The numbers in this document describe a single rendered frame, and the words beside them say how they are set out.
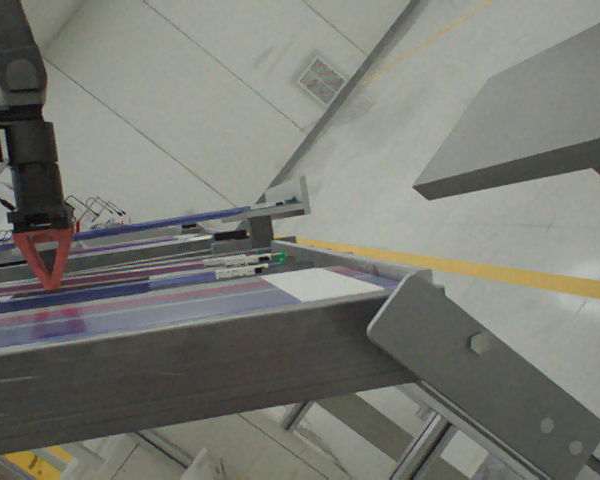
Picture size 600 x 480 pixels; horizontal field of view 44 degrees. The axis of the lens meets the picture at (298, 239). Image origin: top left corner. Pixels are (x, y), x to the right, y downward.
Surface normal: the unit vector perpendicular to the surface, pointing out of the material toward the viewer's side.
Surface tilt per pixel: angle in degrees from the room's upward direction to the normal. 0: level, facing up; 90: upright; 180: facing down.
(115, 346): 90
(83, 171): 90
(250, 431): 90
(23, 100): 90
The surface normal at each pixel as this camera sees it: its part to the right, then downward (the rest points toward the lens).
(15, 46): 0.38, -0.18
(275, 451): 0.19, 0.03
